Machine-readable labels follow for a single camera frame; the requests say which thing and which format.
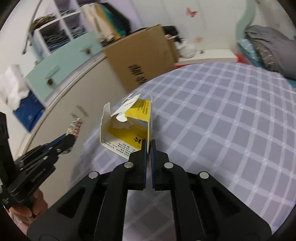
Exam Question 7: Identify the yellow white carton box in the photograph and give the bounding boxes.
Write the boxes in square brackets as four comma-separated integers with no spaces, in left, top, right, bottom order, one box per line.
[99,92,153,159]

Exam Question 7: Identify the person's left hand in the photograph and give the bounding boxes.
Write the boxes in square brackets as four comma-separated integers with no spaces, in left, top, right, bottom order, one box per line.
[9,189,48,226]

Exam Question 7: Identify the white low cabinet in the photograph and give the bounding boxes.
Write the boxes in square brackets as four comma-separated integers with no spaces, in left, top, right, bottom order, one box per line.
[17,53,127,205]

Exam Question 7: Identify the blue gift bag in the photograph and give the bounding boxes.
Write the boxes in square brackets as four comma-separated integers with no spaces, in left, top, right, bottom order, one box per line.
[13,91,45,133]

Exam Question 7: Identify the white paper shopping bag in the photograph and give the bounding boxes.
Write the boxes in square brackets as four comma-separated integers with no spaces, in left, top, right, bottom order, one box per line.
[0,64,30,110]

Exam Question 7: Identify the teal drawer unit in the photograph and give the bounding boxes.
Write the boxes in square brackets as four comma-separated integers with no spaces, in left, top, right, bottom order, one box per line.
[26,32,102,102]

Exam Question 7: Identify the grey checked tablecloth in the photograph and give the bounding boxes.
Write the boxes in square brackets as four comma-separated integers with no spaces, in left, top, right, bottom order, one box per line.
[69,61,296,241]

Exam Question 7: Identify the metal curved handrail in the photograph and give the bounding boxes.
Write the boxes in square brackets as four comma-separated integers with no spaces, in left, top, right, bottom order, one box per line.
[22,0,42,55]

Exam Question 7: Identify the large brown cardboard box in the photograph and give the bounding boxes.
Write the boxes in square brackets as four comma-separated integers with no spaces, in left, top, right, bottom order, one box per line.
[104,25,175,92]

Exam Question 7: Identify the purple white shelf unit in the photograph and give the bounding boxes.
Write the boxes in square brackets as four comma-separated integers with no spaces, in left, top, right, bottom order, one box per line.
[28,0,91,62]

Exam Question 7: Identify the hanging clothes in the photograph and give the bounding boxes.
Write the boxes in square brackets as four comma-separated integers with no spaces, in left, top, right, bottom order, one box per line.
[80,3,132,46]

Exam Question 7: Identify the white plastic bag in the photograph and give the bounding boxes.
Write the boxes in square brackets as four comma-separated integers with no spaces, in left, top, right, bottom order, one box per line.
[179,40,197,59]

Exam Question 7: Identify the white foam board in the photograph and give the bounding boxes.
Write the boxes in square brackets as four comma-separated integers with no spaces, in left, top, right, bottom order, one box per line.
[175,49,238,67]

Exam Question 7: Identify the red storage box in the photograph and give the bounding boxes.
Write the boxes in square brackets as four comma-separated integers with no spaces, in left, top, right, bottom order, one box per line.
[230,44,252,65]

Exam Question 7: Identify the grey folded blanket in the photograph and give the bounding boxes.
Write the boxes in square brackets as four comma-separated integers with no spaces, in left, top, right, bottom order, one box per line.
[245,25,295,80]

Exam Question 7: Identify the teal bunk bed frame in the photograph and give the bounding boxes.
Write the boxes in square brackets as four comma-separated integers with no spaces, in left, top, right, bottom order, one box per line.
[235,0,260,42]

